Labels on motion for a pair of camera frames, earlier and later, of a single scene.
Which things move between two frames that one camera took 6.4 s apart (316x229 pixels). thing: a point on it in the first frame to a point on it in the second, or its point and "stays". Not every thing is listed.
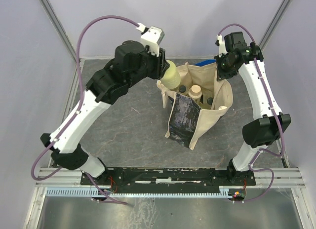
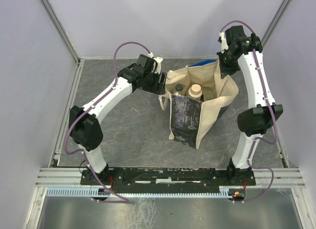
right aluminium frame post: [277, 19] stays
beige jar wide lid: [195, 92] stays
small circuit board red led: [239, 195] stays
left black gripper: [161, 64] to [158, 88]
